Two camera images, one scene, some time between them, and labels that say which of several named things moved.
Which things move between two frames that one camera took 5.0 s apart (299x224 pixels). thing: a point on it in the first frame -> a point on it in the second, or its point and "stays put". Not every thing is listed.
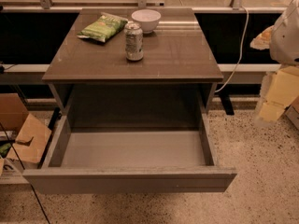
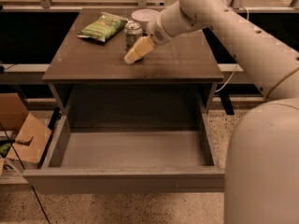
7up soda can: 134,41 stays put
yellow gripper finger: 271,111 -> 158,34
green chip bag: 103,27 stays put
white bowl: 148,19 stays put
